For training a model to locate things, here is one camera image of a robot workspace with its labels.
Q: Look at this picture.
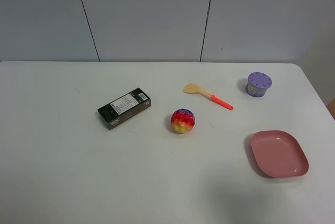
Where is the toy spatula with orange handle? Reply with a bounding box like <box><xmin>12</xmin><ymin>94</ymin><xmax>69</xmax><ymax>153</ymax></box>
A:
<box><xmin>183</xmin><ymin>83</ymin><xmax>234</xmax><ymax>110</ymax></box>

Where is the purple lidded round container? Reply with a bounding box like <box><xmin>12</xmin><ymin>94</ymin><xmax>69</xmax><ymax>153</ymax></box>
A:
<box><xmin>245</xmin><ymin>72</ymin><xmax>272</xmax><ymax>97</ymax></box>

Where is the pink square plate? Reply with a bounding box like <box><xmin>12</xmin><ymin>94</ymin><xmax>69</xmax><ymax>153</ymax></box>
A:
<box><xmin>250</xmin><ymin>130</ymin><xmax>309</xmax><ymax>178</ymax></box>

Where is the rainbow coloured ball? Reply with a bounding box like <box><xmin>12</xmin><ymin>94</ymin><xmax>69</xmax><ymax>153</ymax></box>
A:
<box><xmin>171</xmin><ymin>108</ymin><xmax>195</xmax><ymax>133</ymax></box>

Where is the black rectangular carton box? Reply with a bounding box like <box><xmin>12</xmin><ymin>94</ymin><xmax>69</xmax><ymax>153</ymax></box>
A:
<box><xmin>97</xmin><ymin>88</ymin><xmax>151</xmax><ymax>130</ymax></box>

